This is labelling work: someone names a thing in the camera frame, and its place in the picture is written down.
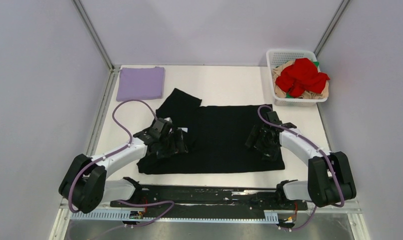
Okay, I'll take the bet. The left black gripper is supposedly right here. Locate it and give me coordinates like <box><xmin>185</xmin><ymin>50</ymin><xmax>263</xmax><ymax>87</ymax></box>
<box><xmin>156</xmin><ymin>128</ymin><xmax>188</xmax><ymax>159</ymax></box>

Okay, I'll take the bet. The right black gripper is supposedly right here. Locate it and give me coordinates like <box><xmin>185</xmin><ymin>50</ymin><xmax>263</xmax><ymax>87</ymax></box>
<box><xmin>245</xmin><ymin>125</ymin><xmax>280</xmax><ymax>162</ymax></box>

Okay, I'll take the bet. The black t shirt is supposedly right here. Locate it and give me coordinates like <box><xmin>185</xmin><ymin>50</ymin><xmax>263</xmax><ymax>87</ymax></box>
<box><xmin>136</xmin><ymin>88</ymin><xmax>285</xmax><ymax>175</ymax></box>

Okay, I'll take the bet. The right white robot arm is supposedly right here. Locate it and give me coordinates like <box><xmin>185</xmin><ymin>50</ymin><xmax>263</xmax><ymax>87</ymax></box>
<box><xmin>245</xmin><ymin>111</ymin><xmax>357</xmax><ymax>209</ymax></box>

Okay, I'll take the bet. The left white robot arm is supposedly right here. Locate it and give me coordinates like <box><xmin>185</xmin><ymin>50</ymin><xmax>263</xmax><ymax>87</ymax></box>
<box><xmin>58</xmin><ymin>118</ymin><xmax>188</xmax><ymax>214</ymax></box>

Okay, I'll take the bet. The folded purple t shirt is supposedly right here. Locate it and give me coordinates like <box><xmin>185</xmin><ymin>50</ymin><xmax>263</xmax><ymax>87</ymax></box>
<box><xmin>116</xmin><ymin>66</ymin><xmax>166</xmax><ymax>102</ymax></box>

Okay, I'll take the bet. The red t shirt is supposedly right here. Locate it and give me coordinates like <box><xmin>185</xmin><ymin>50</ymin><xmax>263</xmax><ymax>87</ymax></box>
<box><xmin>275</xmin><ymin>57</ymin><xmax>331</xmax><ymax>98</ymax></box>

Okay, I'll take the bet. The white plastic basket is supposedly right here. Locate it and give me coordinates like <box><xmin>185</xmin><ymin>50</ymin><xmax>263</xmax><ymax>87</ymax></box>
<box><xmin>266</xmin><ymin>49</ymin><xmax>330</xmax><ymax>107</ymax></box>

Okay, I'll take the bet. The beige t shirt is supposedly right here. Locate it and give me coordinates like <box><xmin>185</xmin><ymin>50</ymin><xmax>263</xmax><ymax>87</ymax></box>
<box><xmin>271</xmin><ymin>60</ymin><xmax>330</xmax><ymax>101</ymax></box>

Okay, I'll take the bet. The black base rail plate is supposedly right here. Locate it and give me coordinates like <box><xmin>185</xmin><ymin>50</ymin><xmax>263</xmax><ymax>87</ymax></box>
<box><xmin>129</xmin><ymin>184</ymin><xmax>308</xmax><ymax>220</ymax></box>

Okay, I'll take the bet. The slotted cable duct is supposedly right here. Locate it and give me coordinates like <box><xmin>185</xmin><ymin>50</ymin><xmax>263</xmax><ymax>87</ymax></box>
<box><xmin>70</xmin><ymin>208</ymin><xmax>279</xmax><ymax>224</ymax></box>

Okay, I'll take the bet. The aluminium frame rail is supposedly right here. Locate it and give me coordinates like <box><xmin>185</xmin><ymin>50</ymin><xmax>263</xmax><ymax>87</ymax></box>
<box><xmin>59</xmin><ymin>197</ymin><xmax>70</xmax><ymax>209</ymax></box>

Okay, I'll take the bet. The left aluminium corner post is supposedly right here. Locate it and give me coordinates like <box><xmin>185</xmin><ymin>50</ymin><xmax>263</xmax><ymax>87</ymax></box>
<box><xmin>72</xmin><ymin>0</ymin><xmax>115</xmax><ymax>72</ymax></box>

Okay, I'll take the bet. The aluminium corner post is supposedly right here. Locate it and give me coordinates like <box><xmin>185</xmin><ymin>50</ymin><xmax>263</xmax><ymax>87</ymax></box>
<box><xmin>72</xmin><ymin>0</ymin><xmax>115</xmax><ymax>72</ymax></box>
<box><xmin>313</xmin><ymin>0</ymin><xmax>351</xmax><ymax>57</ymax></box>

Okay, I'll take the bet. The right aluminium corner post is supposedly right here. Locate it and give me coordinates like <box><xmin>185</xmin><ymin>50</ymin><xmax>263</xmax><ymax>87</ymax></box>
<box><xmin>313</xmin><ymin>0</ymin><xmax>351</xmax><ymax>57</ymax></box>

